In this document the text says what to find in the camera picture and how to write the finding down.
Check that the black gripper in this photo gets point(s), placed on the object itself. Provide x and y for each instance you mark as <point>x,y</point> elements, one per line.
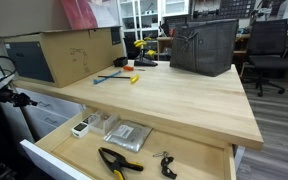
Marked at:
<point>5,95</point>

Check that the large brown cardboard box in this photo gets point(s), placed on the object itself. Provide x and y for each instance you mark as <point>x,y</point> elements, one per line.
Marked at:
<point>70,56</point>

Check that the white closed drawer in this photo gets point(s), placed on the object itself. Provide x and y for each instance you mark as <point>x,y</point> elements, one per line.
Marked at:
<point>37,116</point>
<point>39,128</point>

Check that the clear plastic box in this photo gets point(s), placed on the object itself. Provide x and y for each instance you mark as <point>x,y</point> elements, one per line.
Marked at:
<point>105,124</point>

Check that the small black box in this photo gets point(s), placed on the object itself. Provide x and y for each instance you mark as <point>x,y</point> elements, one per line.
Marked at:
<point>120,62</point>

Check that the white drawer with clamps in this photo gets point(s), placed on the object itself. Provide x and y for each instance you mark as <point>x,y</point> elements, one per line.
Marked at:
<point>190,156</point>

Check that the white pulse oximeter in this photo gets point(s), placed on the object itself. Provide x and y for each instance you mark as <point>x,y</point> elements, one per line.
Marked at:
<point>80,129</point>

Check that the blue plastic tool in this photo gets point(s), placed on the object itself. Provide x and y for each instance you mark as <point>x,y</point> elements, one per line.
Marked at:
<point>105,77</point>

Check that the orange screwdriver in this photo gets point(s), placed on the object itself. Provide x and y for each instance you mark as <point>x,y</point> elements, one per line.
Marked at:
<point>128,68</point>

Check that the silver foil bag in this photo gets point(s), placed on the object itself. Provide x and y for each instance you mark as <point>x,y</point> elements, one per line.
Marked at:
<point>127,135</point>

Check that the black yellow spring clamp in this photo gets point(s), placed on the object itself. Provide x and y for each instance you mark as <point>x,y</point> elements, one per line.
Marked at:
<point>117,163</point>

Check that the black stand with yellow tools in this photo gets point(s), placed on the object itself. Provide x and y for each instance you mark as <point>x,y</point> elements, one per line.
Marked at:
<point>145,62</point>

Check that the white shelving unit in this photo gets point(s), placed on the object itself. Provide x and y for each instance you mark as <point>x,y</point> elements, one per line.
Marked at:
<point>137,15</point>

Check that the small black clamp with keyring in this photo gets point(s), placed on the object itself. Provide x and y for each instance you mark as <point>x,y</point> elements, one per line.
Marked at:
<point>166,170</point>

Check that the grey fabric tote bag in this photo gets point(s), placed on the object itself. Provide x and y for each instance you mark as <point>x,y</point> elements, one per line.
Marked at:
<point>204,46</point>

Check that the dark pegboard panel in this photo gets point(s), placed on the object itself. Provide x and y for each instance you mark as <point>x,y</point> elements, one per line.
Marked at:
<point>237,8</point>

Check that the black office chair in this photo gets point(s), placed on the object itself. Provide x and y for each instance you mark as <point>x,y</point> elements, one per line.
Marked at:
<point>267,40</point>

